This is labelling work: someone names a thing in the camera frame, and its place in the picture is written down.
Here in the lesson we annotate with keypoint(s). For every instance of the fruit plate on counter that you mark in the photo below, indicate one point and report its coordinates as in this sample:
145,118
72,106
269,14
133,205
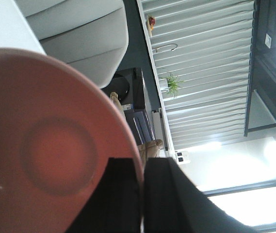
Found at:
150,23

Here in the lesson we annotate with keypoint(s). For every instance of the beige armchair right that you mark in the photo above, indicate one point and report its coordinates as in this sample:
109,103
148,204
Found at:
89,35

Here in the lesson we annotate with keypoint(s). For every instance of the silver faucet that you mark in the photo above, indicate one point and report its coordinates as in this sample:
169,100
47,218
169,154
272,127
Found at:
171,46

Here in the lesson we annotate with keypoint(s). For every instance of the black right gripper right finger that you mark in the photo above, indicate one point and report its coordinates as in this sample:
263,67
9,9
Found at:
173,204

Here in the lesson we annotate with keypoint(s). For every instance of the dark kitchen counter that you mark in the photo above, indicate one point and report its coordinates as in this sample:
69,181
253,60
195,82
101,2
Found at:
139,54

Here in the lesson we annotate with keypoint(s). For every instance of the green potted plant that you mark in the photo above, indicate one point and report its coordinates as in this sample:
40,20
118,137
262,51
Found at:
170,84

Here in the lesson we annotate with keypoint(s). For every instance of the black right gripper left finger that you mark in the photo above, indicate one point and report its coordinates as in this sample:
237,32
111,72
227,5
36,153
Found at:
115,205

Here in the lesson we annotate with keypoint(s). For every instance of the pink bowl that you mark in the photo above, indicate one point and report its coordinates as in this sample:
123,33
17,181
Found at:
57,132

